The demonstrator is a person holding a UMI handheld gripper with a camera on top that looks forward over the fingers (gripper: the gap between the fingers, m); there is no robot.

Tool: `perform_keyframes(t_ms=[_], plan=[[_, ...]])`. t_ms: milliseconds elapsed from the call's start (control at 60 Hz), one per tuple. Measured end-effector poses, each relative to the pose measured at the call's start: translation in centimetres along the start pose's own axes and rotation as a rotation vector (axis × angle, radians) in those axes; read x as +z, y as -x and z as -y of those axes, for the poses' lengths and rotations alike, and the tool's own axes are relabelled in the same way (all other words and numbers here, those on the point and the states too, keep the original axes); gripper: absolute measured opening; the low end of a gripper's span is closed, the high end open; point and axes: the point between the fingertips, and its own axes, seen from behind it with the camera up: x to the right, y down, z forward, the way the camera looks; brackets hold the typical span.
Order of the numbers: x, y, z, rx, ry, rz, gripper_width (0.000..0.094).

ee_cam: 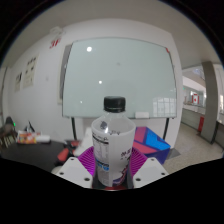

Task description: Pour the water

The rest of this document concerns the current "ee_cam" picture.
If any black and red small item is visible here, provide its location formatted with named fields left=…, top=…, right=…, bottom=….
left=56, top=139, right=81, bottom=164

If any flat round red coaster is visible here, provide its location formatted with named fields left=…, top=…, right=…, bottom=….
left=103, top=184, right=129, bottom=192

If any whiteboard on stand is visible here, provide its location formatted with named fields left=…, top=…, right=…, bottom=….
left=61, top=37, right=178, bottom=141

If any large white wall poster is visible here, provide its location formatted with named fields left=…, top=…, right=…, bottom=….
left=22, top=55, right=38, bottom=89

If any small white wall poster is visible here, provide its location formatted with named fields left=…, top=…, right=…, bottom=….
left=13, top=71, right=24, bottom=93

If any dark wooden chair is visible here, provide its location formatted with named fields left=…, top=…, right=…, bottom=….
left=0, top=115, right=18, bottom=153

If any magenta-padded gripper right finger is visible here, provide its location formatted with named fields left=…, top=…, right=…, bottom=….
left=126, top=146, right=170, bottom=189

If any colourful flat orange box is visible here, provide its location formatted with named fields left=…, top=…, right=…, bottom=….
left=16, top=130, right=43, bottom=145

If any flat white device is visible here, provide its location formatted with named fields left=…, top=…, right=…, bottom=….
left=35, top=134, right=52, bottom=144

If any red standing box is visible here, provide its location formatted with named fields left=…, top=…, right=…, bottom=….
left=197, top=115, right=205, bottom=133

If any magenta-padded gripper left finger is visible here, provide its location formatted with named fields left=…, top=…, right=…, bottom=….
left=54, top=146, right=98, bottom=189

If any blue cardboard box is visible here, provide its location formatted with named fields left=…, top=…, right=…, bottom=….
left=132, top=125, right=172, bottom=164

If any clear black-capped drink bottle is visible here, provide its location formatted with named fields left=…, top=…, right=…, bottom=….
left=91, top=95, right=137, bottom=188

